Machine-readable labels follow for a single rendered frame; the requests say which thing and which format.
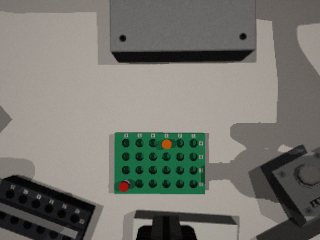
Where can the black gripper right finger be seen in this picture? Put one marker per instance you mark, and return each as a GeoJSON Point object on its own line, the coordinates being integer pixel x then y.
{"type": "Point", "coordinates": [175, 231]}

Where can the black rectangular block with holes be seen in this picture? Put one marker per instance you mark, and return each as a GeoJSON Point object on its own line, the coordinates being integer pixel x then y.
{"type": "Point", "coordinates": [48, 223]}

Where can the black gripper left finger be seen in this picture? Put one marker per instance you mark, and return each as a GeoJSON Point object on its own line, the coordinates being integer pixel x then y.
{"type": "Point", "coordinates": [156, 231]}

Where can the green tube rack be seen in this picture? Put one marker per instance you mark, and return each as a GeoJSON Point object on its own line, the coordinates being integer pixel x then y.
{"type": "Point", "coordinates": [151, 169]}

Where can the orange tube cap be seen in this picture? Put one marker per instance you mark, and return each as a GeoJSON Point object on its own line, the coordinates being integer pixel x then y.
{"type": "Point", "coordinates": [166, 144]}

